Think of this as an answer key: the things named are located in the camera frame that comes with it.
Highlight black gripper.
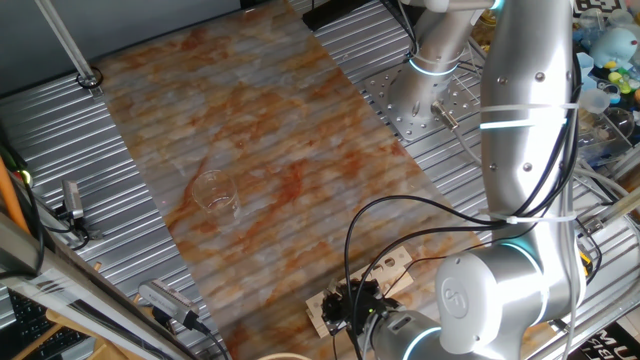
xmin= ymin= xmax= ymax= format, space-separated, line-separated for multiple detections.
xmin=322 ymin=279 xmax=396 ymax=326

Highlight wooden test tube rack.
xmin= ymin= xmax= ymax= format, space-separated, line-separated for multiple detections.
xmin=305 ymin=244 xmax=415 ymax=340

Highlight printed beige paper bucket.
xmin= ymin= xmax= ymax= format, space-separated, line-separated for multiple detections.
xmin=256 ymin=352 xmax=315 ymax=360

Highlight clear glass beaker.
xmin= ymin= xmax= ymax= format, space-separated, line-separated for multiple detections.
xmin=191 ymin=168 xmax=242 ymax=221

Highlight orange marble pattern mat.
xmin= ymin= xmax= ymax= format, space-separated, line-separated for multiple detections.
xmin=94 ymin=0 xmax=559 ymax=360

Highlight black board white letters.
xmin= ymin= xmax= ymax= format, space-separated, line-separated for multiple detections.
xmin=567 ymin=322 xmax=640 ymax=360

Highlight black keyboard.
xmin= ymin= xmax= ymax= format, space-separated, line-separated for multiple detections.
xmin=7 ymin=289 xmax=94 ymax=360

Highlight clear plastic measuring cup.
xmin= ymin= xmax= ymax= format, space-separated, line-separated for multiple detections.
xmin=580 ymin=87 xmax=612 ymax=115

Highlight clear glass dome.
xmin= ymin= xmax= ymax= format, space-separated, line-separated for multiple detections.
xmin=602 ymin=106 xmax=637 ymax=140

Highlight blue hexagonal box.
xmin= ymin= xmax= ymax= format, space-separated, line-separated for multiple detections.
xmin=577 ymin=51 xmax=596 ymax=84

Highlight orange stick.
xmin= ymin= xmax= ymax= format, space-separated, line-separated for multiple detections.
xmin=0 ymin=157 xmax=30 ymax=235

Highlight green yellow small toy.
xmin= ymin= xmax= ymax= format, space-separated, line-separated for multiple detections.
xmin=607 ymin=69 xmax=634 ymax=95

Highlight light blue plush toy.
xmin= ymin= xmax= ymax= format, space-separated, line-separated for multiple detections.
xmin=588 ymin=27 xmax=640 ymax=70

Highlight slanted metal pole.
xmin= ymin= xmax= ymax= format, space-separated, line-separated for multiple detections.
xmin=33 ymin=0 xmax=104 ymax=96

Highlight black white marker tag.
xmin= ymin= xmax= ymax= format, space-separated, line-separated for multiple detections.
xmin=572 ymin=0 xmax=629 ymax=19

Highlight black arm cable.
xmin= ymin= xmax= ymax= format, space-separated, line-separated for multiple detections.
xmin=349 ymin=49 xmax=584 ymax=360
xmin=342 ymin=49 xmax=584 ymax=346

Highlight black depth camera cable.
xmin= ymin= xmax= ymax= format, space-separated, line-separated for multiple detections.
xmin=192 ymin=319 xmax=231 ymax=360

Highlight ribbed grey depth camera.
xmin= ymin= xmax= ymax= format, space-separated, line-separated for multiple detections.
xmin=137 ymin=278 xmax=201 ymax=331

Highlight grey base cable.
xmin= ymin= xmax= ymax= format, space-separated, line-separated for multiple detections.
xmin=432 ymin=101 xmax=631 ymax=199

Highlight grey metal frame bar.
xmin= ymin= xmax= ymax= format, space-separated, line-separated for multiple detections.
xmin=0 ymin=212 xmax=201 ymax=360

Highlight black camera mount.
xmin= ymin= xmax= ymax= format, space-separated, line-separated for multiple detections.
xmin=49 ymin=205 xmax=104 ymax=251

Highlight slim grey camera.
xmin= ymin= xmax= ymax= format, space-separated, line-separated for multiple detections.
xmin=60 ymin=179 xmax=85 ymax=221

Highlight aluminium rail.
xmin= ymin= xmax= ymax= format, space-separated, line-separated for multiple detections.
xmin=582 ymin=184 xmax=640 ymax=234

